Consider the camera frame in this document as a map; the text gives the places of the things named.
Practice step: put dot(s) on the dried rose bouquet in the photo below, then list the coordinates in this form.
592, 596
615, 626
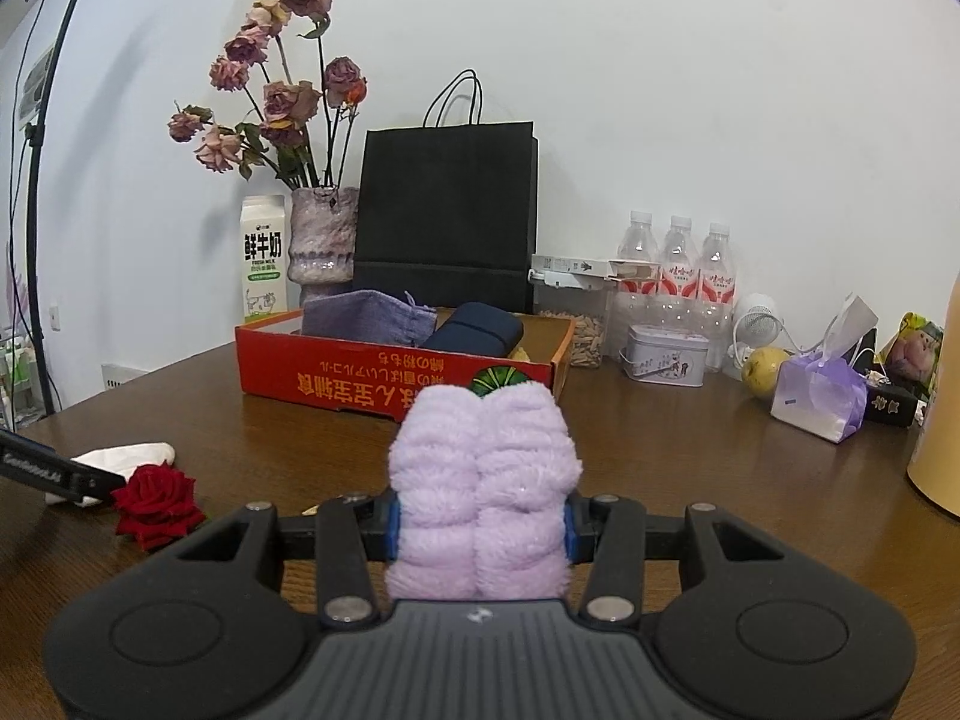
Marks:
300, 129

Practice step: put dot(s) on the white cloth piece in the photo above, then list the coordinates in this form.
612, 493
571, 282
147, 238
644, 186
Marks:
123, 460

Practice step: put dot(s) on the water bottle middle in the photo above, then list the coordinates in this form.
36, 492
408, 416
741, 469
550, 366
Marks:
679, 275

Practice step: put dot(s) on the black light stand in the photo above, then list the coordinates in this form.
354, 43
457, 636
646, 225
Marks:
36, 134

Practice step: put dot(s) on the colourful snack packet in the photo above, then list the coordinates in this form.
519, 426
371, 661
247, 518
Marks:
910, 359

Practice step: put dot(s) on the clear jar with oats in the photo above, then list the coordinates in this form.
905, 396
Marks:
583, 300

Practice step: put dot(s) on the red rose flower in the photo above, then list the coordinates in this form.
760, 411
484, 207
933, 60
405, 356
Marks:
157, 507

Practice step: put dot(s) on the white square tin box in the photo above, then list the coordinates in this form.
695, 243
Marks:
664, 357

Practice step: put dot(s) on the small black box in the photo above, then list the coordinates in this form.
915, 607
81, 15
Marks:
890, 405

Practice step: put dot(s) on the black paper bag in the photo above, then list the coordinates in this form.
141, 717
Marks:
447, 210

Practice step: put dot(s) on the purple drawstring pouch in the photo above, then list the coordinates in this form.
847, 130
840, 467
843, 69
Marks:
368, 316

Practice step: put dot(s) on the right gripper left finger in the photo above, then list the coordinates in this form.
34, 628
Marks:
352, 531

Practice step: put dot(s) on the white round device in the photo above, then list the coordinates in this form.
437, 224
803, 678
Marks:
757, 322

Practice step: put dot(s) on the water bottle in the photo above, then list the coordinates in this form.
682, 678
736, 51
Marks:
679, 275
632, 301
716, 293

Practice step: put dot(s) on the white green milk carton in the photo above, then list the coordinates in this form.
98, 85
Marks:
263, 230

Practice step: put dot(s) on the flat white carton box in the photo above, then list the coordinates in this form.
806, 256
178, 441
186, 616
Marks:
607, 269

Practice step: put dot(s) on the pink textured vase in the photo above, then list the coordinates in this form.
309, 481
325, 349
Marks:
321, 256

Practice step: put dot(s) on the water bottle left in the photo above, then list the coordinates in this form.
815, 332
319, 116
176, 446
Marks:
632, 301

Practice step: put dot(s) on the purple tissue pack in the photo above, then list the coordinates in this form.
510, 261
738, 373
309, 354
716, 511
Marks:
819, 392

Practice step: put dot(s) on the beige cup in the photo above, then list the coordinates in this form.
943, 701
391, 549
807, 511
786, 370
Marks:
934, 468

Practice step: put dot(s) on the orange cardboard box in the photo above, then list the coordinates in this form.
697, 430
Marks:
276, 360

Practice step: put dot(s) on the lilac fluffy towel roll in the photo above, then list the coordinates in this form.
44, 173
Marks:
482, 484

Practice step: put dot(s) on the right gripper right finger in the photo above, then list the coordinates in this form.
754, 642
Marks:
608, 533

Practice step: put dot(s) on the dark navy case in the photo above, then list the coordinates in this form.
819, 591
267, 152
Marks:
477, 329

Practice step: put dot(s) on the water bottle right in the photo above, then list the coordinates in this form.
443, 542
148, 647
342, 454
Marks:
716, 293

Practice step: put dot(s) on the yellow green apple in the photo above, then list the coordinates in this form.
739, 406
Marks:
761, 370

